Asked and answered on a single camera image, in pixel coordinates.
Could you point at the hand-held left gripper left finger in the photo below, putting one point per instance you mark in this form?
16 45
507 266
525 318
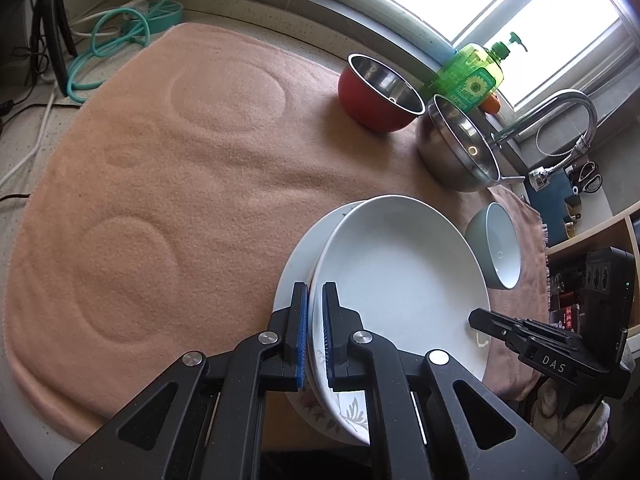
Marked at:
301 335

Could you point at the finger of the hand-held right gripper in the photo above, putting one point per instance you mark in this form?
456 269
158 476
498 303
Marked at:
497 325

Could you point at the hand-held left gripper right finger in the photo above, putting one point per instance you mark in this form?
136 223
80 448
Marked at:
327 335

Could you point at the white plate with coral peony print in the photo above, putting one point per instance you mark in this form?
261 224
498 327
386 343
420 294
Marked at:
292 280

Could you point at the light blue ceramic bowl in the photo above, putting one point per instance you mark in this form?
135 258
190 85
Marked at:
502 250

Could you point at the white plate with grey leaf print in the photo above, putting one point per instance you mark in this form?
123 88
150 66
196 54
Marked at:
400 270

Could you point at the stainless steel bowl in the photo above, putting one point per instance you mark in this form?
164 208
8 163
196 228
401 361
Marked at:
440 160

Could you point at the red bowl with steel inside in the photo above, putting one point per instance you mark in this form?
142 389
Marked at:
370 110

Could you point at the person's right hand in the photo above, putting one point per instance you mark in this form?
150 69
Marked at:
555 425

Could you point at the wooden shelf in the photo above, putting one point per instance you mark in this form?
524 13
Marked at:
590 232

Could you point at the dark blue utensil holder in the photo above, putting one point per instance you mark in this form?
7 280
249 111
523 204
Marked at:
550 195

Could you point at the scissors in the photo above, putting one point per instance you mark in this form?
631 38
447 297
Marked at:
590 175

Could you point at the pink towel mat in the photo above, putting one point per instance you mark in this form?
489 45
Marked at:
175 210

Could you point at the orange fruit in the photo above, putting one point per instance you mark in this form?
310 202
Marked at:
491 104

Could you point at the chrome kitchen faucet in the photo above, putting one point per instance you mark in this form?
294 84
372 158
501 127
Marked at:
560 102

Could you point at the green dish soap bottle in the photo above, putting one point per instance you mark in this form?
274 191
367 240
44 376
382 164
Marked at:
470 75

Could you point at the white power plug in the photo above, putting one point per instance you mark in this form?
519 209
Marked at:
134 6

